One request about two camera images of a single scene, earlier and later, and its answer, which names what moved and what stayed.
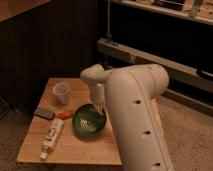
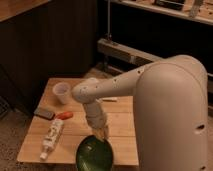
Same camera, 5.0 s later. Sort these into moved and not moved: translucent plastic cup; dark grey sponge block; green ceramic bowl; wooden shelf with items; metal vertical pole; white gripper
Moved: white gripper; green ceramic bowl
Not moved: metal vertical pole; translucent plastic cup; dark grey sponge block; wooden shelf with items
